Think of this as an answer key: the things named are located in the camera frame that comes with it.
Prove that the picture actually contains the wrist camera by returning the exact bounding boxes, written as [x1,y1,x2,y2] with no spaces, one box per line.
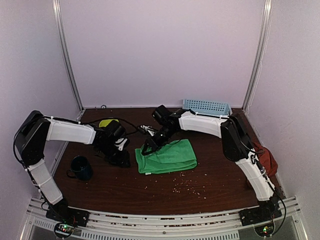
[137,125,158,136]
[114,137,130,151]

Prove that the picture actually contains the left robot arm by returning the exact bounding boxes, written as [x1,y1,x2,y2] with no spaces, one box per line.
[13,110,131,222]

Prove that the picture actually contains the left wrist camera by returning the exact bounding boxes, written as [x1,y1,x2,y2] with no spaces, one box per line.
[114,137,130,151]

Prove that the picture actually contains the dark blue mug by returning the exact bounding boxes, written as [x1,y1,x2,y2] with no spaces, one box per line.
[66,155,93,181]

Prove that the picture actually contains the left aluminium frame post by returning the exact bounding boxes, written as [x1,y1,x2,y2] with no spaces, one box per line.
[52,0,84,112]

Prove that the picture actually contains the light blue plastic basket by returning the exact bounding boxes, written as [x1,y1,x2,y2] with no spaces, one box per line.
[182,99,233,116]

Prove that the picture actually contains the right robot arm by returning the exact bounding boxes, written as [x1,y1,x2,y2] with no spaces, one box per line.
[142,105,282,221]

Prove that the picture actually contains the aluminium front rail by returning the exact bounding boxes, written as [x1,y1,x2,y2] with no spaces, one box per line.
[17,197,311,240]

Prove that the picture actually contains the aluminium frame post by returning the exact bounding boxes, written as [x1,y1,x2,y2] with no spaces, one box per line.
[242,0,273,112]
[52,0,84,112]

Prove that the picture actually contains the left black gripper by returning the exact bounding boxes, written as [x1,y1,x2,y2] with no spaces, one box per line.
[97,141,131,168]

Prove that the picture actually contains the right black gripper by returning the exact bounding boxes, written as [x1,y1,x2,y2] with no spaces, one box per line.
[142,125,178,155]

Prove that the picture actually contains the brown towel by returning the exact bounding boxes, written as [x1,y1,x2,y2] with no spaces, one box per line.
[253,142,278,179]

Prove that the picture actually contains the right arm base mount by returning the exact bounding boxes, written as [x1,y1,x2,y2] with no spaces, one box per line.
[238,206,282,226]

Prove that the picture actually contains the green plastic bowl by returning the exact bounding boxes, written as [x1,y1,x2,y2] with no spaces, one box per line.
[98,118,119,128]

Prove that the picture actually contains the green towel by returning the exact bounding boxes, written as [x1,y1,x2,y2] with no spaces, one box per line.
[134,139,198,175]

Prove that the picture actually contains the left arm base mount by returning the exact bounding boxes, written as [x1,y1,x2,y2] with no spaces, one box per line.
[45,208,90,227]

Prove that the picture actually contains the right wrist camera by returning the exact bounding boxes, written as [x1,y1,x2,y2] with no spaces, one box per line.
[137,125,158,136]

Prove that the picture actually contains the right aluminium frame post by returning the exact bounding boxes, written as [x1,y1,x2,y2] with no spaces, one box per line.
[242,0,273,112]

